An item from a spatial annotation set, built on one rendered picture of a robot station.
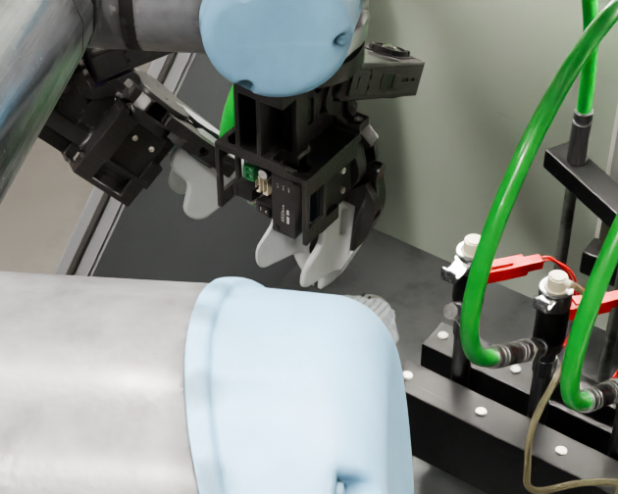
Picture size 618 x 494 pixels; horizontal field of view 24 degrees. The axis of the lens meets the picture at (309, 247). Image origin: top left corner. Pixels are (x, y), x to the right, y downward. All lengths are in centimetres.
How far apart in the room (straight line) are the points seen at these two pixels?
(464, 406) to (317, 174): 47
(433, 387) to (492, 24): 38
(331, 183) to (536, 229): 69
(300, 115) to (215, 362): 52
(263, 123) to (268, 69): 16
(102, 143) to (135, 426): 71
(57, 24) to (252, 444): 35
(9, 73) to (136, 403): 27
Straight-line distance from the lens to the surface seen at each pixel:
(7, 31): 61
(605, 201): 134
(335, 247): 97
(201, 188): 109
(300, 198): 89
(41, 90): 61
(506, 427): 129
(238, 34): 69
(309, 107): 88
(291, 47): 69
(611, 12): 106
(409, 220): 167
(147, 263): 139
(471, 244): 121
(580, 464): 127
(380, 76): 92
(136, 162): 106
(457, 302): 125
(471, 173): 157
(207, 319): 36
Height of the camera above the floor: 193
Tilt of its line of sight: 41 degrees down
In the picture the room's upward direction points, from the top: straight up
